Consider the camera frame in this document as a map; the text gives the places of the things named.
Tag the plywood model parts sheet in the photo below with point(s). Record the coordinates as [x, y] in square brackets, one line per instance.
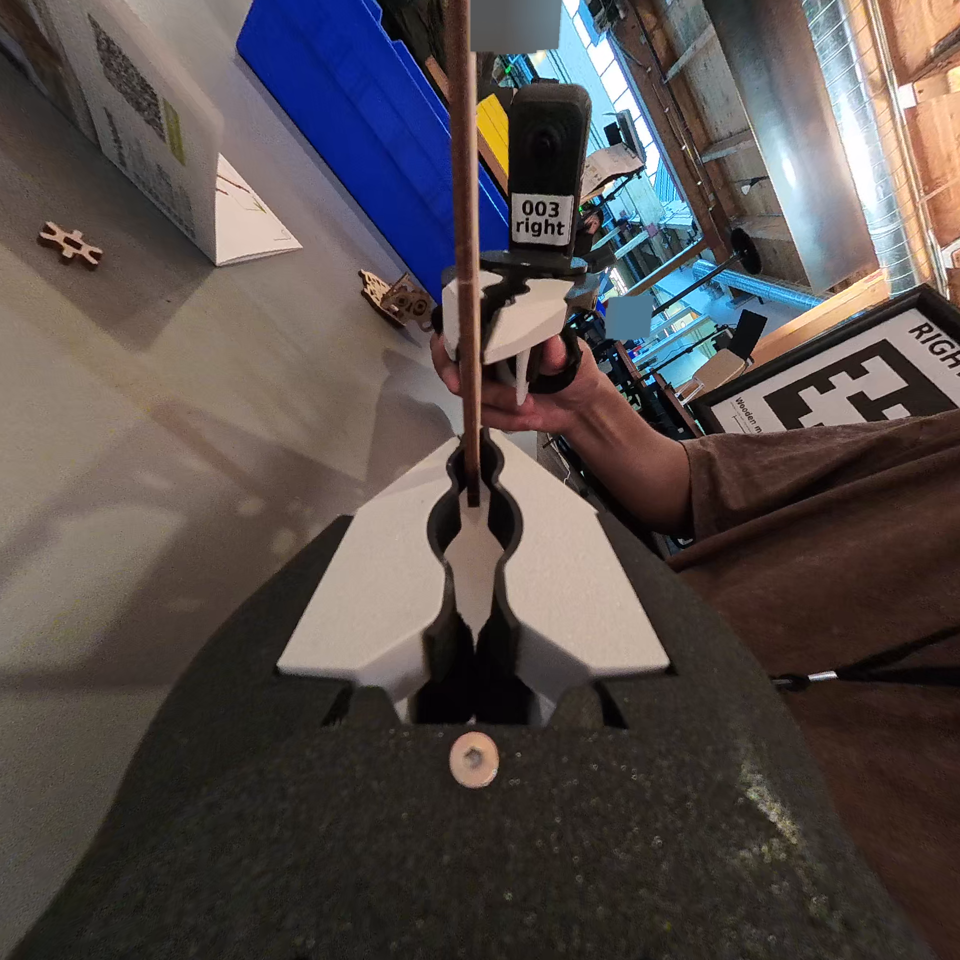
[465, 225]

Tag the white printed product box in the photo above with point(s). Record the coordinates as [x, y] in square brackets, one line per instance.
[150, 112]

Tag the small wooden cross part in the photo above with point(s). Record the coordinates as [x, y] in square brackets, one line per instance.
[71, 245]

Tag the black framed marker sign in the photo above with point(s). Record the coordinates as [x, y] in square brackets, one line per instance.
[862, 382]

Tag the person's right hand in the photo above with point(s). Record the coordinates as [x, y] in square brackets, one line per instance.
[499, 401]

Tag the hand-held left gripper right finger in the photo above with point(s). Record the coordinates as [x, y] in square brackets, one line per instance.
[585, 600]

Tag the small wooden gear model assembly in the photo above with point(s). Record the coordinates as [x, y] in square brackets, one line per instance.
[394, 298]

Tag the blue plastic bin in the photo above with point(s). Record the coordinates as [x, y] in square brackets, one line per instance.
[337, 90]

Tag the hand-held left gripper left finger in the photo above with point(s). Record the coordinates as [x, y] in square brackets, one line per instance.
[360, 600]

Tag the silver ventilation duct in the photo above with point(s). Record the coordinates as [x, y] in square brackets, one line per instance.
[810, 150]

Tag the thin silver duct pipe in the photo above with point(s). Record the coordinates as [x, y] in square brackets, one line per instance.
[750, 281]

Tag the yellow plastic bin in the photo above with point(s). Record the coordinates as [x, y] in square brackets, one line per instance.
[493, 135]

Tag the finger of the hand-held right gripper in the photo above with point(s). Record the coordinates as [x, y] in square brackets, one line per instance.
[450, 315]
[536, 319]

